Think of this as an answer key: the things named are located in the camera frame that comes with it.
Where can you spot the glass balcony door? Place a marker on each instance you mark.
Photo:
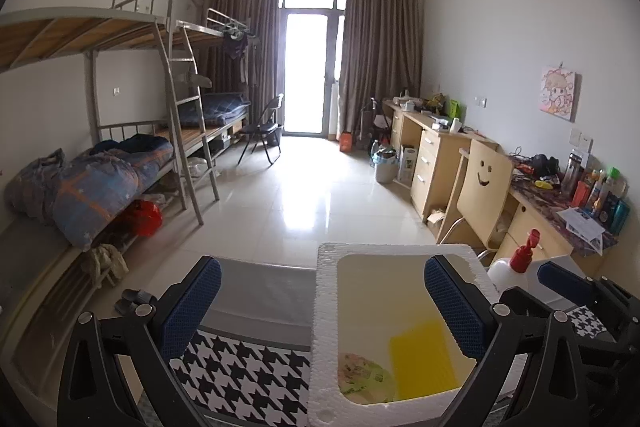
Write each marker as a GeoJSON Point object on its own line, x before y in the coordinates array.
{"type": "Point", "coordinates": [310, 57]}

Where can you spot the teal bottle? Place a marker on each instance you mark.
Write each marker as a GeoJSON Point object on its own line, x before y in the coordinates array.
{"type": "Point", "coordinates": [621, 217]}

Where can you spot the steel thermos bottle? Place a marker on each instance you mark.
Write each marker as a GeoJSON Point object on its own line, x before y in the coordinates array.
{"type": "Point", "coordinates": [571, 174]}

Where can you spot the blue orange plaid quilt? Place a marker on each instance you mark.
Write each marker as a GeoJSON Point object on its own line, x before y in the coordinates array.
{"type": "Point", "coordinates": [95, 192]}

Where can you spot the yellow toy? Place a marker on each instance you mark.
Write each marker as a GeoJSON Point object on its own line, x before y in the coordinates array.
{"type": "Point", "coordinates": [545, 184]}

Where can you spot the grey bucket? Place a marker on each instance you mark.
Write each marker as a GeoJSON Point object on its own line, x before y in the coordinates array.
{"type": "Point", "coordinates": [386, 169]}

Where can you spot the red plastic bag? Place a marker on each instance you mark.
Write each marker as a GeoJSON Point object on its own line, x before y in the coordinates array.
{"type": "Point", "coordinates": [145, 217]}

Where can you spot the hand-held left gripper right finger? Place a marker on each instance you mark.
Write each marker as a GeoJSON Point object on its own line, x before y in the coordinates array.
{"type": "Point", "coordinates": [457, 307]}

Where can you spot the bottle with green cap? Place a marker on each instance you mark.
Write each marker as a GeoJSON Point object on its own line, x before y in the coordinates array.
{"type": "Point", "coordinates": [610, 187]}

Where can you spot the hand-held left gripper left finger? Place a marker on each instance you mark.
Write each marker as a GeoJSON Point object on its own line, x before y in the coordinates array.
{"type": "Point", "coordinates": [192, 307]}

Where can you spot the white bottle with red pump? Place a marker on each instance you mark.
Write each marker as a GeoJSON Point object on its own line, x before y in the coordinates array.
{"type": "Point", "coordinates": [502, 272]}

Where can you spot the wooden chair with smiley face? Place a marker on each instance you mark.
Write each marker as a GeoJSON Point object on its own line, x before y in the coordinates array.
{"type": "Point", "coordinates": [482, 197]}

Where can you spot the wooden desk with drawers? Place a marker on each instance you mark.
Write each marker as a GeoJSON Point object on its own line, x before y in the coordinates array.
{"type": "Point", "coordinates": [435, 167]}

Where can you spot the brown curtain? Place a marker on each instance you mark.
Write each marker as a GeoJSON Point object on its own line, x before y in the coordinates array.
{"type": "Point", "coordinates": [380, 47]}
{"type": "Point", "coordinates": [240, 7]}

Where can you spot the dark hanging clothes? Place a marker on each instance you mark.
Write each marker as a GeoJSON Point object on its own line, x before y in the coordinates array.
{"type": "Point", "coordinates": [237, 44]}

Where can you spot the red box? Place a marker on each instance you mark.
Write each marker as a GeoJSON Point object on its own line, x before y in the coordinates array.
{"type": "Point", "coordinates": [581, 194]}

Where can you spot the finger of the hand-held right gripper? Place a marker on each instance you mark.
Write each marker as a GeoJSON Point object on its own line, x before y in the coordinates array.
{"type": "Point", "coordinates": [525, 299]}
{"type": "Point", "coordinates": [560, 279]}

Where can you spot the dark blue starred quilt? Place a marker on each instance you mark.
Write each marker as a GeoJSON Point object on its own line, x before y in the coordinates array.
{"type": "Point", "coordinates": [145, 152]}

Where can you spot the grey patterned quilt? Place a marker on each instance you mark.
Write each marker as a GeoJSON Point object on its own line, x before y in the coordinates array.
{"type": "Point", "coordinates": [32, 187]}

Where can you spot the grey metal bed ladder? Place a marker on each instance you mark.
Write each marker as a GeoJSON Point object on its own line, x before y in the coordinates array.
{"type": "Point", "coordinates": [175, 72]}

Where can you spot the black folding cart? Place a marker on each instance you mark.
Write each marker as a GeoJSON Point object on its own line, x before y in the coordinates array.
{"type": "Point", "coordinates": [375, 122]}

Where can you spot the folded blue plaid quilt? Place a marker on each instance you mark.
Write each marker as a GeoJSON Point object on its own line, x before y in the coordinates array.
{"type": "Point", "coordinates": [215, 107]}

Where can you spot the pale yellow cloth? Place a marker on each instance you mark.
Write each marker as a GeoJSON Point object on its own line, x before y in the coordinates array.
{"type": "Point", "coordinates": [105, 264]}

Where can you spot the houndstooth tablecloth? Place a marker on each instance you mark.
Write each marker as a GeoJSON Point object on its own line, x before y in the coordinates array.
{"type": "Point", "coordinates": [240, 372]}

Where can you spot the white foam box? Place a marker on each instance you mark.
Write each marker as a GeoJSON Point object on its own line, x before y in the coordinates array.
{"type": "Point", "coordinates": [325, 307]}

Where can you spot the black folding chair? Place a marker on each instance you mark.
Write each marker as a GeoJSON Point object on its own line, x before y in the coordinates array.
{"type": "Point", "coordinates": [265, 127]}

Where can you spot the pink wall picture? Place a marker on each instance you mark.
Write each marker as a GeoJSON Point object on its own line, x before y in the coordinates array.
{"type": "Point", "coordinates": [559, 94]}

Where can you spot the small white wall socket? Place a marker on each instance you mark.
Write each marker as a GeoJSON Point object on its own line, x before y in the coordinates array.
{"type": "Point", "coordinates": [480, 102]}

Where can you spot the orange paper bag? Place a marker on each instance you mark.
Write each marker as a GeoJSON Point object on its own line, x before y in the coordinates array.
{"type": "Point", "coordinates": [346, 142]}

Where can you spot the green bag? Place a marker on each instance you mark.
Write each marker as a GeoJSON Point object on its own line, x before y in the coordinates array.
{"type": "Point", "coordinates": [454, 109]}

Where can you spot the dark slipper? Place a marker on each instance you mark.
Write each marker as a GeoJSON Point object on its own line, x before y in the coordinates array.
{"type": "Point", "coordinates": [140, 296]}
{"type": "Point", "coordinates": [126, 307]}

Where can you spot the white papers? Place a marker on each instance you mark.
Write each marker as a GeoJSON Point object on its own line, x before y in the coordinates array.
{"type": "Point", "coordinates": [582, 224]}

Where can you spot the yellow sponge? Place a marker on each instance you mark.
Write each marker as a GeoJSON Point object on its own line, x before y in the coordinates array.
{"type": "Point", "coordinates": [425, 357]}

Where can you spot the white carton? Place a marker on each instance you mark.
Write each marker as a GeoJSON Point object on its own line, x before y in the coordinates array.
{"type": "Point", "coordinates": [407, 164]}

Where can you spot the black headphones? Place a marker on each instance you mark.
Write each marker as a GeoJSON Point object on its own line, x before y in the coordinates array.
{"type": "Point", "coordinates": [542, 164]}

